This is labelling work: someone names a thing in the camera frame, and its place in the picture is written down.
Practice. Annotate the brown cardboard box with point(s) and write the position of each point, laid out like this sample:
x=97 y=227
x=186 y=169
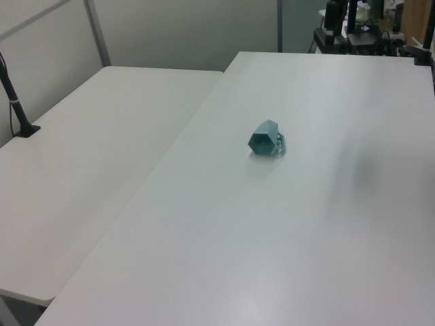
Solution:
x=415 y=32

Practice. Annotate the white side table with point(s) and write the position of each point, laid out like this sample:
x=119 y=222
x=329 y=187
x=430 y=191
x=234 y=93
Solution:
x=85 y=153

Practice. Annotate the grey metal partition frame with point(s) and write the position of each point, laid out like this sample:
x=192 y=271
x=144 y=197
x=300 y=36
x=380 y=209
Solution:
x=98 y=34

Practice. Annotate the black camera pole with base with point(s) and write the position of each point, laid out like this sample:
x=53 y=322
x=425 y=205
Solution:
x=17 y=108

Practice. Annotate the grey partition post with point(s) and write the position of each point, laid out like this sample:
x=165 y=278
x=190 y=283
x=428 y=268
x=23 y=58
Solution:
x=279 y=23

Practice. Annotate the black box with pole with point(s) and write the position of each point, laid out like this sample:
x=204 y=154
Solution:
x=362 y=38

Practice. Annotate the black stand with white band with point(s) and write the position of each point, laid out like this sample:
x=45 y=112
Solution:
x=329 y=20

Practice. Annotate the black clamp mount with pole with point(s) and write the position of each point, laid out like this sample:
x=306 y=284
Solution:
x=423 y=57

